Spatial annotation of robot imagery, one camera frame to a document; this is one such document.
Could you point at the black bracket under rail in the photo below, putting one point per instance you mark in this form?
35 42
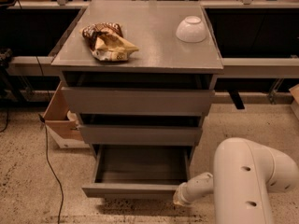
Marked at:
236 99

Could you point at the grey drawer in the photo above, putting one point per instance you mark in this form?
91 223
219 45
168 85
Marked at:
138 172
140 135
116 101

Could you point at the grey middle drawer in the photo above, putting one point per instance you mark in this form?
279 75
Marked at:
140 135

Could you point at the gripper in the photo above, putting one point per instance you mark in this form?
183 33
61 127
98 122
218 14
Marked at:
186 191

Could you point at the open wooden box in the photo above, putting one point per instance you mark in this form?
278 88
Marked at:
61 123

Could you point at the grey top drawer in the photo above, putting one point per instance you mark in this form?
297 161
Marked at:
116 101

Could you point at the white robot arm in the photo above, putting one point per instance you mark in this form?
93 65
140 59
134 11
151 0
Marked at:
244 173

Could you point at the grey drawer cabinet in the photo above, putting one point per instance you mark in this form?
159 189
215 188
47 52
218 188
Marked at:
163 62

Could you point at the crumpled brown snack bag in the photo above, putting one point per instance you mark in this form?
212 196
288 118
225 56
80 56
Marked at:
106 42

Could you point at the grey bottom drawer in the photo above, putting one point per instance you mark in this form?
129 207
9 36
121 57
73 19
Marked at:
138 172

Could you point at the upturned white bowl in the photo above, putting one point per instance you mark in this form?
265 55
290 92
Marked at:
191 30

